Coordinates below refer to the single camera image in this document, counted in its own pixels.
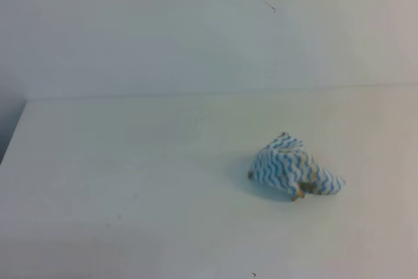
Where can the blue white striped rag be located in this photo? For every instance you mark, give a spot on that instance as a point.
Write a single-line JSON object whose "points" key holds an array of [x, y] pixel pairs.
{"points": [[285, 164]]}

